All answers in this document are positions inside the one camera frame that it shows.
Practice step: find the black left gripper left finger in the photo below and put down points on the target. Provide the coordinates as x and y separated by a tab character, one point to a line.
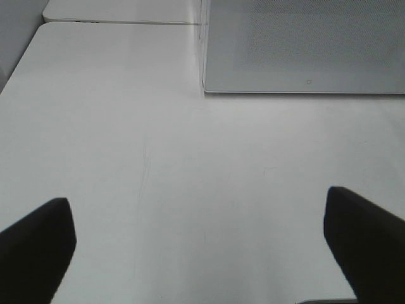
36	252

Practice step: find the white microwave door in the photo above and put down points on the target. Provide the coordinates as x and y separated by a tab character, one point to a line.
303	47

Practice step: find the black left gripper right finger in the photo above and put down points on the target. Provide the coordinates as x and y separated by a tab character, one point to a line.
367	242

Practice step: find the white microwave oven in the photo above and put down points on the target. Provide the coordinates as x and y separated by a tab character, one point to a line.
300	47

